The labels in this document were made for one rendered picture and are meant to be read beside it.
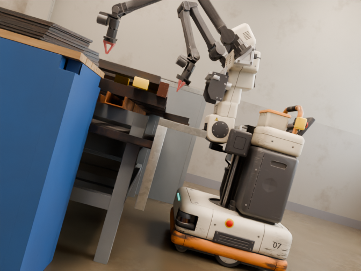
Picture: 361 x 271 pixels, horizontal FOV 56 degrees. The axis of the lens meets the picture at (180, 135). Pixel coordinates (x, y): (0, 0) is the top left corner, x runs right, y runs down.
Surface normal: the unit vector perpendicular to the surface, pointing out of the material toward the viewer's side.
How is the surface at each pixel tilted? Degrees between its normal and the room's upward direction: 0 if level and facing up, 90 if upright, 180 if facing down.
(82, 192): 90
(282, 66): 90
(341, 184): 90
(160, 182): 90
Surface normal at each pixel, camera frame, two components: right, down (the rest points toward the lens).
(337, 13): 0.04, 0.03
